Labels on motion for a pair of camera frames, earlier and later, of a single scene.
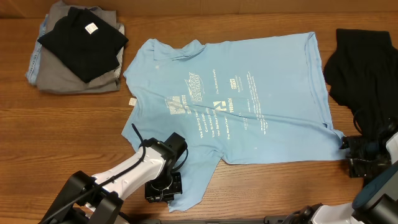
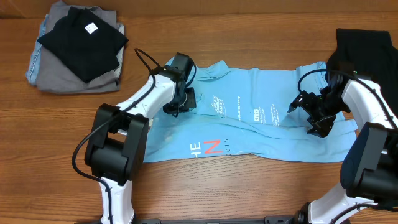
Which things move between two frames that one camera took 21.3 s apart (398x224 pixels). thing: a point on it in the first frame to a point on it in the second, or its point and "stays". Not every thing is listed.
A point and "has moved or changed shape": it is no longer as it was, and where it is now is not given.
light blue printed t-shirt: (257, 99) has moved or changed shape
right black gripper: (360, 169) to (324, 126)
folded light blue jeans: (33, 69) stays
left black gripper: (153, 195) to (191, 102)
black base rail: (275, 219) stays
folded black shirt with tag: (87, 42) stays
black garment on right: (362, 72) stays
